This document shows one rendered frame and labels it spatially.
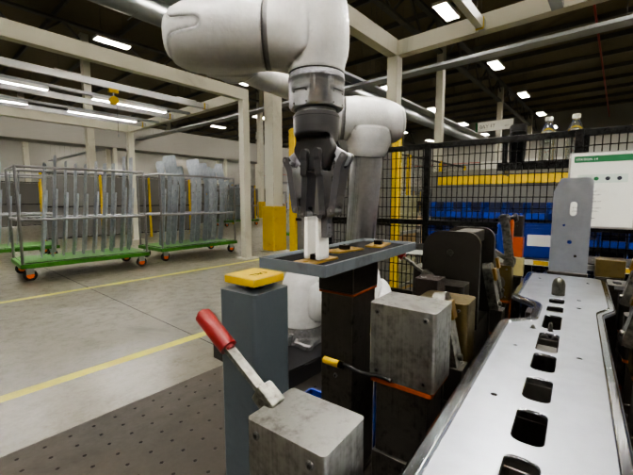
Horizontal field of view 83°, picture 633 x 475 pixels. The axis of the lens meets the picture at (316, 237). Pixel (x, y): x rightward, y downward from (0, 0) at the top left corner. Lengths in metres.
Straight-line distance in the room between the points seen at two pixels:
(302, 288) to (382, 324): 0.70
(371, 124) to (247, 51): 0.59
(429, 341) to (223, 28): 0.53
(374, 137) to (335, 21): 0.57
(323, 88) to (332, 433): 0.45
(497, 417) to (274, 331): 0.30
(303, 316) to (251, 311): 0.78
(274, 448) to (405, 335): 0.26
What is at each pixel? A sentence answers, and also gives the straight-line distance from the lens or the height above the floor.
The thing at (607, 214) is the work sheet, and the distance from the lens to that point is 1.85.
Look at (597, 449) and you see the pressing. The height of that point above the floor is 1.00.
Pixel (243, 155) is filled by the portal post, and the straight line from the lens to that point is 7.70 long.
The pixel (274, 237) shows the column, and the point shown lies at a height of 0.38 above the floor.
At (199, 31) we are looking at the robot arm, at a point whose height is 1.51.
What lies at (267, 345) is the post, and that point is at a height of 1.07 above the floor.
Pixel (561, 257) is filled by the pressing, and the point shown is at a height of 1.05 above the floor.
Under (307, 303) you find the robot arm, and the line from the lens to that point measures 1.24.
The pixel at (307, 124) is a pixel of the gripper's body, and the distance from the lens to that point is 0.57.
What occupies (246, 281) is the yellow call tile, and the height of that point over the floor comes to 1.16.
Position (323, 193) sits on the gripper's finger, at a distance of 0.57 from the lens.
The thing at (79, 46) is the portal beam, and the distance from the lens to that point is 6.64.
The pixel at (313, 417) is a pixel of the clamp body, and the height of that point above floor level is 1.06.
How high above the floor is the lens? 1.26
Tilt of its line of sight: 6 degrees down
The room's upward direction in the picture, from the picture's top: straight up
